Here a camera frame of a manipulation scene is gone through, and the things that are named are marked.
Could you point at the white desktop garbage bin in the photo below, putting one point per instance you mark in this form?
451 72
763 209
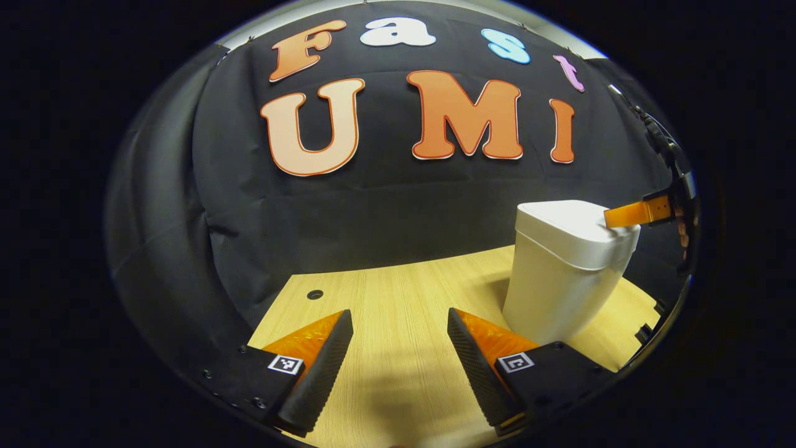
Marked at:
559 292

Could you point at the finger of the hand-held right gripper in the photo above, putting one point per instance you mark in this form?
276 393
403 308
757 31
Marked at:
631 214

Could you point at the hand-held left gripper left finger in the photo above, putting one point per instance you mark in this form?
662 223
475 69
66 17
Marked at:
320 373

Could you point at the black desk edge bracket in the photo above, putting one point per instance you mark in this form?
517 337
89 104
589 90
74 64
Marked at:
659 307
643 333

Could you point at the wooden desktop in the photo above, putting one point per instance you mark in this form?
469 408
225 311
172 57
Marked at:
398 323

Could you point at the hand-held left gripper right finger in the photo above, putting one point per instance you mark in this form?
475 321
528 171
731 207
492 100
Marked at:
479 373

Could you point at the black backdrop cloth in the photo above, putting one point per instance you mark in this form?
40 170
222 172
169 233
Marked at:
385 205

